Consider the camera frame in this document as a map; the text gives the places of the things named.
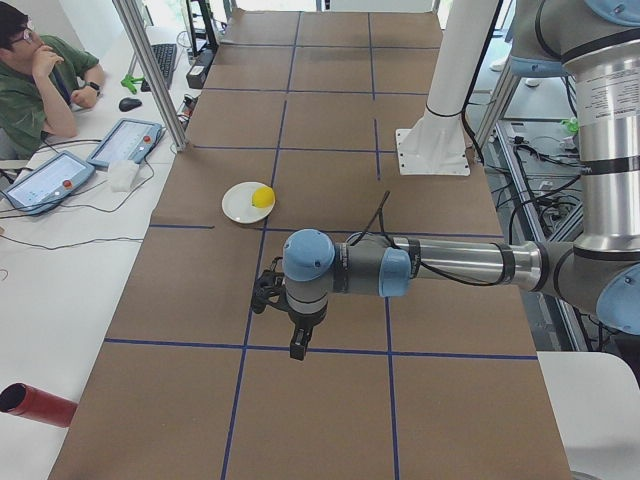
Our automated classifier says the white plate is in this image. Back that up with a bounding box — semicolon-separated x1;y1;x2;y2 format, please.
221;182;275;224

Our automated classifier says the brown paper table cover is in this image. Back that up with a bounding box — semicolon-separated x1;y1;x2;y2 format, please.
51;12;570;479

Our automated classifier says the black keyboard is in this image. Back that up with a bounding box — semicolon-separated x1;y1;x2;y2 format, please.
151;43;177;89

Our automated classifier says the yellow lemon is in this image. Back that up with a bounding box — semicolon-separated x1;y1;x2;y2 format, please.
251;186;276;209

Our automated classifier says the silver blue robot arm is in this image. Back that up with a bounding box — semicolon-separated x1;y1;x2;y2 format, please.
279;1;639;360

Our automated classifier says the aluminium frame post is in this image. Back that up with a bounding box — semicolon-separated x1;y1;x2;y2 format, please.
112;0;188;152

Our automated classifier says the far blue teach pendant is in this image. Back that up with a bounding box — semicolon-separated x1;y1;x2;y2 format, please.
86;118;163;168

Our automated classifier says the green plastic clamp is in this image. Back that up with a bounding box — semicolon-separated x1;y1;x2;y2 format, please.
121;74;144;95

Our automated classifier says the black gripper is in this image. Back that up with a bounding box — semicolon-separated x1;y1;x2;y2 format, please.
289;307;320;360

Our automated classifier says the aluminium side frame rack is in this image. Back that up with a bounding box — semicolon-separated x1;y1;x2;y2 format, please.
469;64;609;354

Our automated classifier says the person in green shirt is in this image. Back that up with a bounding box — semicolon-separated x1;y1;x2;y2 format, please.
1;2;105;160

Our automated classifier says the red cylinder tube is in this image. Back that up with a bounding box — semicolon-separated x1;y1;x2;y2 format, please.
1;383;77;428

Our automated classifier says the black power strip box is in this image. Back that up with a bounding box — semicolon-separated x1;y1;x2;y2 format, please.
186;49;215;90

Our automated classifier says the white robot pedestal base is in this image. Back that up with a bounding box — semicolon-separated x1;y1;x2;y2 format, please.
396;0;501;176

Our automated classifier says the black computer mouse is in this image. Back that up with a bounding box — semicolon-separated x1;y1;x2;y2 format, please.
118;97;142;112

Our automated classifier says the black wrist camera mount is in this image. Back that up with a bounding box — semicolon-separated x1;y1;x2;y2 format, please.
251;256;288;314

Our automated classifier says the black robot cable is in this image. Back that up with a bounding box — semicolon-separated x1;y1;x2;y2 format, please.
348;190;506;287

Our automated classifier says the near blue teach pendant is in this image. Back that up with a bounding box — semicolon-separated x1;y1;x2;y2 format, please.
2;151;95;215

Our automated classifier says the blue teach pendant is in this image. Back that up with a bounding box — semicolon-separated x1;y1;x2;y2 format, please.
86;118;163;168
2;151;95;215

